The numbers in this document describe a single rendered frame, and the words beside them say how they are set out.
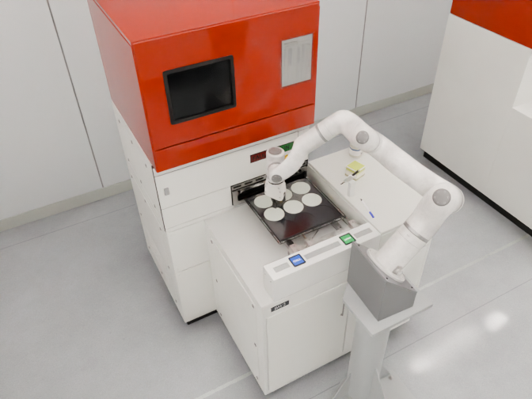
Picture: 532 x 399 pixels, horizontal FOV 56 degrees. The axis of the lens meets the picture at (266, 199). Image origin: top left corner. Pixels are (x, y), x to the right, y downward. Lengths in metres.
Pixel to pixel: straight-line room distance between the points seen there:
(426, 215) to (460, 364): 1.32
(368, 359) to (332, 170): 0.94
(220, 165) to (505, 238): 2.27
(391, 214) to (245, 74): 0.92
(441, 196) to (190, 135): 1.05
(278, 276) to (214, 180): 0.62
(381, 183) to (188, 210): 0.97
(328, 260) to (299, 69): 0.85
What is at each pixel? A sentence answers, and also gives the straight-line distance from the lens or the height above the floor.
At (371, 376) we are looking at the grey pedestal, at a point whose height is 0.27.
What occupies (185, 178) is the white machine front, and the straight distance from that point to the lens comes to 2.37.
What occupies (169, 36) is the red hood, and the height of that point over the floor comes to 1.81.
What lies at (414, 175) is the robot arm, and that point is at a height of 1.32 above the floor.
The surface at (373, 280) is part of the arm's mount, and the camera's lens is 2.06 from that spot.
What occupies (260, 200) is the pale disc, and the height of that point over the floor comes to 0.90.
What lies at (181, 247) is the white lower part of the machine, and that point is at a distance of 2.63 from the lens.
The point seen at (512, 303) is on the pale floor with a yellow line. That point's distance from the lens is 3.53.
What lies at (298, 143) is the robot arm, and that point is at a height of 1.29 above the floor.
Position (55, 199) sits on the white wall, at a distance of 4.09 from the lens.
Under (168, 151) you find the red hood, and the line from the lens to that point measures 2.19.
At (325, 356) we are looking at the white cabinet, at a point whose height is 0.17.
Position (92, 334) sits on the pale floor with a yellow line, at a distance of 3.28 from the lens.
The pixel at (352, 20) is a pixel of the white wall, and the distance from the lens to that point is 4.46.
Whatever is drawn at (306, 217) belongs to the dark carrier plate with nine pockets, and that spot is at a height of 0.90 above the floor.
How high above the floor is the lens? 2.55
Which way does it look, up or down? 41 degrees down
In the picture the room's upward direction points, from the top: 1 degrees counter-clockwise
